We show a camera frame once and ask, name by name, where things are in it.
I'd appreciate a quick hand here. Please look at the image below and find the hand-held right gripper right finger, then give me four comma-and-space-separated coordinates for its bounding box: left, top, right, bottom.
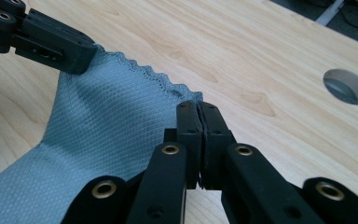
198, 101, 325, 224

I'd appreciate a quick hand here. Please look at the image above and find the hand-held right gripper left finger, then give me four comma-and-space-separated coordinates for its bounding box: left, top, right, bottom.
126, 99, 204, 224

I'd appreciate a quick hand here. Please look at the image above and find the grey cloth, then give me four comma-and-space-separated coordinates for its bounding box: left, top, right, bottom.
0, 43, 204, 224

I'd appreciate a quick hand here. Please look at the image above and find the white metal stand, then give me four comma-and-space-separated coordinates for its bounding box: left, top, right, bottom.
314, 0, 347, 27

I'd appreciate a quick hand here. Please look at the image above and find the round cable hole in table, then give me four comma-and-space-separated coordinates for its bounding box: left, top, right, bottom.
323, 67, 358, 106

